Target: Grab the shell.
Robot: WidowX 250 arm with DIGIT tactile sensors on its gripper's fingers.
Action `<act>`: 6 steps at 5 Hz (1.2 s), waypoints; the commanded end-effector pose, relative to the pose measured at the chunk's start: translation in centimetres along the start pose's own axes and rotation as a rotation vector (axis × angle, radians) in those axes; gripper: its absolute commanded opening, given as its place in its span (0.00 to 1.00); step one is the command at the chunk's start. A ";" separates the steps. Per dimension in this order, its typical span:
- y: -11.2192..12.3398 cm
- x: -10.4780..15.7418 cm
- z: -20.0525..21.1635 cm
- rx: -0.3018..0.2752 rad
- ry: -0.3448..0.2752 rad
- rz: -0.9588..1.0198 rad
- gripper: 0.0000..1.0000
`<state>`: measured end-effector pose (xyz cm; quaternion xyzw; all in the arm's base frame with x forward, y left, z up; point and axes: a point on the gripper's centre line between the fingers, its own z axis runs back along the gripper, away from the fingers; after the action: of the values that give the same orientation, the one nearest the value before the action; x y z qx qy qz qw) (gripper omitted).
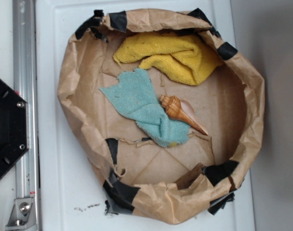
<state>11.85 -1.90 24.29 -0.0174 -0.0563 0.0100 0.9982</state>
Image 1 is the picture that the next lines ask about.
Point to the brown spiral conch shell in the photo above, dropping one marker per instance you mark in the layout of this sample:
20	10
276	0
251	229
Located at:
181	110

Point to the light blue cloth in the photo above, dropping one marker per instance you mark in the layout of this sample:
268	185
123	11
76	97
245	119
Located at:
134	98

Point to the brown paper bag bin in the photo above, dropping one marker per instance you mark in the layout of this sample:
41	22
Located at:
171	184

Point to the yellow microfiber cloth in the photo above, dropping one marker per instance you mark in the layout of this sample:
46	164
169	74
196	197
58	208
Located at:
184	59

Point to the white plastic tray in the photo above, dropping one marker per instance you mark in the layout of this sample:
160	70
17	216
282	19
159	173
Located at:
72	198

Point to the aluminium extrusion rail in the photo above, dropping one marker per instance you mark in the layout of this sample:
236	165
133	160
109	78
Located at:
25	82

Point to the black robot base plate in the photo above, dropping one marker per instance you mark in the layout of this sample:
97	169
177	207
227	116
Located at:
13	128

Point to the metal corner bracket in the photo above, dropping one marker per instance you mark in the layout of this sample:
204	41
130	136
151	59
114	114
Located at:
23	216

